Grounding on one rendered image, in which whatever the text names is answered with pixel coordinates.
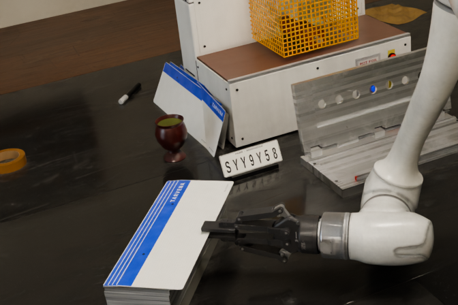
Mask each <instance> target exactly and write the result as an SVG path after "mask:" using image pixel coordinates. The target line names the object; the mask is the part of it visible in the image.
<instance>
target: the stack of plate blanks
mask: <svg viewBox="0 0 458 305"><path fill-rule="evenodd" d="M169 183H170V181H168V182H167V183H166V184H165V185H164V188H163V189H162V191H161V192H160V194H159V195H158V197H157V199H156V200H155V202H154V203H153V205H152V206H151V209H150V210H149V211H148V213H147V215H146V217H145V218H144V220H143V221H142V223H141V224H140V226H139V228H138V229H137V231H136V233H135V234H134V236H133V238H132V239H131V241H130V242H129V244H128V245H127V247H126V249H125V250H124V252H123V254H122V256H121V257H120V259H119V260H118V262H117V264H116V265H115V267H114V268H113V270H112V272H111V273H110V275H109V277H108V278H107V279H106V282H105V283H104V286H103V287H104V288H105V291H104V295H105V297H106V302H107V305H189V303H190V302H191V299H192V297H193V295H194V292H195V290H196V288H197V286H198V283H199V282H200V279H201V277H202V275H203V273H204V270H205V268H206V266H207V264H208V262H209V259H210V258H211V255H212V253H213V251H214V249H215V246H216V244H217V242H218V240H219V239H216V238H207V240H206V242H205V244H204V246H203V248H202V250H201V252H200V254H199V256H198V259H197V261H196V263H195V265H194V267H193V269H192V271H191V273H190V275H189V278H188V279H187V282H186V284H185V286H184V288H183V289H182V290H172V291H166V290H155V289H135V288H124V287H109V286H108V283H109V282H110V280H111V278H112V277H113V275H114V273H115V272H116V270H117V268H118V267H119V265H120V264H121V262H122V261H123V258H124V257H125V256H126V254H127V252H128V250H129V249H130V247H131V245H132V244H133V242H134V240H135V239H136V237H137V236H138V234H139V233H140V230H141V229H142V227H143V226H144V224H145V223H146V221H147V219H148V218H149V216H150V214H151V213H152V211H153V209H154V208H155V206H156V205H157V203H158V201H159V199H160V198H161V196H162V195H163V193H164V191H165V190H166V188H167V186H168V185H169ZM220 219H227V213H226V206H225V202H224V205H223V206H222V209H221V210H220V212H219V215H218V217H217V219H216V221H220Z"/></svg>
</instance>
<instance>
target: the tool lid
mask: <svg viewBox="0 0 458 305"><path fill-rule="evenodd" d="M426 50H427V47H426V48H421V49H418V50H414V51H411V52H407V53H403V54H399V55H396V56H393V57H389V58H386V59H381V60H379V61H374V62H371V63H367V64H364V65H359V66H356V67H352V68H349V69H345V70H341V71H337V72H334V73H331V74H327V75H323V76H319V77H316V78H312V79H309V80H304V81H302V82H297V83H294V84H291V89H292V97H293V102H294V110H295V114H296V122H297V127H298V132H299V140H300V144H301V151H302V152H304V153H307V152H309V151H311V147H312V146H317V145H320V146H321V147H325V146H329V145H332V144H337V148H339V147H342V146H346V145H349V144H353V143H355V142H358V136H361V135H365V134H368V133H372V132H374V131H375V129H374V128H376V127H379V126H382V127H384V128H388V127H392V126H394V125H401V124H402V122H403V119H404V116H405V115H406V111H407V109H408V106H409V104H410V101H411V98H412V96H413V93H414V90H415V88H416V85H417V82H418V74H419V73H420V72H421V70H422V68H423V63H424V60H425V54H426ZM404 76H406V77H407V78H408V81H407V82H406V83H405V84H403V83H402V78H403V77H404ZM388 81H391V87H390V88H389V89H387V88H386V83H387V82H388ZM372 85H374V86H375V91H374V93H370V92H369V88H370V86H372ZM355 90H357V91H358V97H357V98H353V96H352V94H353V92H354V91H355ZM338 95H341V98H342V99H341V102H339V103H337V102H336V101H335V98H336V96H338ZM320 100H324V107H323V108H319V106H318V103H319V101H320Z"/></svg>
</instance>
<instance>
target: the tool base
mask: <svg viewBox="0 0 458 305"><path fill-rule="evenodd" d="M448 112H450V110H445V111H442V112H441V114H440V115H439V117H438V119H437V121H436V123H435V125H434V126H433V128H432V130H431V131H430V133H429V135H428V137H427V139H426V140H425V143H424V145H423V148H422V151H421V154H420V155H424V154H426V153H430V152H433V151H435V150H439V149H441V148H445V147H448V146H452V145H454V144H458V121H456V120H458V119H457V118H456V117H455V116H451V115H450V114H447V113H448ZM400 127H401V125H396V126H393V127H389V128H386V129H383V128H381V127H379V128H377V129H375V131H374V132H372V133H369V134H367V135H362V136H360V137H358V142H355V143H353V144H349V145H346V146H342V147H339V148H337V144H334V145H330V146H327V147H324V148H320V147H318V146H317V147H313V148H311V151H309V152H307V153H304V156H301V157H300V158H301V164H302V165H303V166H305V167H306V168H307V169H308V170H309V171H310V172H312V173H313V174H314V175H315V176H317V177H318V178H319V179H320V180H321V181H322V182H324V183H325V184H327V185H328V186H329V187H330V188H332V190H334V191H335V192H336V193H337V194H339V195H340V196H341V197H343V198H344V197H347V196H350V195H354V194H356V193H360V192H362V191H363V189H364V185H365V181H366V179H367V178H364V179H361V180H357V181H356V180H355V176H358V175H361V174H364V173H367V172H370V171H371V170H372V168H373V166H374V164H375V162H376V161H379V160H381V159H385V158H386V157H387V156H388V154H389V153H390V151H391V148H392V146H393V144H394V142H395V139H396V137H397V134H398V132H399V129H400ZM457 160H458V148H456V149H454V150H450V151H447V152H444V153H441V154H438V155H435V156H432V157H429V158H426V159H422V160H420V161H418V170H419V172H424V171H426V170H430V169H432V168H435V167H439V166H441V165H445V164H447V163H451V162H453V161H457ZM313 163H316V164H315V165H314V164H313ZM335 180H338V182H335Z"/></svg>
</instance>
